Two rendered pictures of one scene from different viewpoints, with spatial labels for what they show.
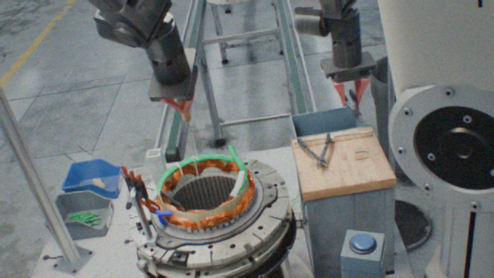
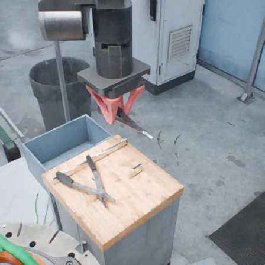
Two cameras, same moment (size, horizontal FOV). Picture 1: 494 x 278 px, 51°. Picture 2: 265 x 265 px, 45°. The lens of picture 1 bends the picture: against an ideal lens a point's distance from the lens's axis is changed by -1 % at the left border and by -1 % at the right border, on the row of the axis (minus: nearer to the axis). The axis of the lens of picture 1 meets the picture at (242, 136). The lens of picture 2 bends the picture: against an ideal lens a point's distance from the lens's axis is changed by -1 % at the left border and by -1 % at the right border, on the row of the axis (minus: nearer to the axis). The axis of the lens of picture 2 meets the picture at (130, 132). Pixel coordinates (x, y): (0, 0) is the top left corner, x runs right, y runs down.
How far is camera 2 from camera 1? 0.62 m
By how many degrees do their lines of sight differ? 36
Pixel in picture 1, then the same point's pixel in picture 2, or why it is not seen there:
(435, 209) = not seen: hidden behind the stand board
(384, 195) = (172, 206)
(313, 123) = (48, 144)
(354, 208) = (147, 231)
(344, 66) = (119, 75)
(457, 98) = not seen: outside the picture
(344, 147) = (109, 166)
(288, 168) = (12, 190)
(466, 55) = not seen: outside the picture
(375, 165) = (154, 178)
